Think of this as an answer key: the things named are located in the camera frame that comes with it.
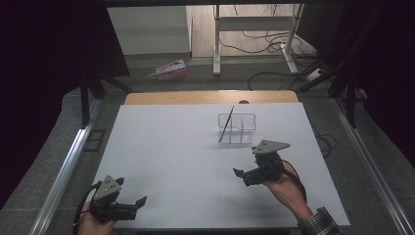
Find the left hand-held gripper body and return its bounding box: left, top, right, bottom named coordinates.
left=88, top=175, right=139, bottom=224

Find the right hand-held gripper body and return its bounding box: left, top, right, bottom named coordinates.
left=243, top=139, right=292, bottom=188

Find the clear acrylic organizer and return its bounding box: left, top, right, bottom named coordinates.
left=217, top=113, right=257, bottom=146

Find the thin black pen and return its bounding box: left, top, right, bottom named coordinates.
left=218, top=105, right=235, bottom=144

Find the person's right hand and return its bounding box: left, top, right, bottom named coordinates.
left=262, top=161, right=308, bottom=212

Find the person's left hand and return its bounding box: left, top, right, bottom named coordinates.
left=77, top=201, right=116, bottom=235

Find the black metal stand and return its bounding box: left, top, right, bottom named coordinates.
left=79, top=72, right=138, bottom=128

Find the white power strip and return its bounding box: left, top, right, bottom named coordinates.
left=305, top=68, right=324, bottom=82

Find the pink patterned box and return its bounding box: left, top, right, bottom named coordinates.
left=148, top=59, right=189, bottom=81

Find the white cabinet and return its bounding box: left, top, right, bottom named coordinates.
left=107, top=5, right=194, bottom=56

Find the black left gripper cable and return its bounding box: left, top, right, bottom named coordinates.
left=71, top=180, right=102, bottom=235

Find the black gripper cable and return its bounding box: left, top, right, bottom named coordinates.
left=282, top=160, right=308, bottom=204
left=71, top=180, right=102, bottom=235

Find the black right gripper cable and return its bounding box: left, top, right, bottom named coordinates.
left=282, top=160, right=308, bottom=204

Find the aluminium rail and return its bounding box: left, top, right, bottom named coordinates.
left=330, top=97, right=415, bottom=235
left=30, top=97, right=104, bottom=235

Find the thin black cable beside table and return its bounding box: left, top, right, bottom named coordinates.
left=309, top=121, right=338, bottom=159

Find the black looped floor cable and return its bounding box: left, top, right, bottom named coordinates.
left=247, top=70, right=308, bottom=91

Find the black cable under desk frame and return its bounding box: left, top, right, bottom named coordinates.
left=218, top=30, right=295, bottom=55

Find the white metal desk frame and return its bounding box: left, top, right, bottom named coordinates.
left=212, top=3, right=304, bottom=76

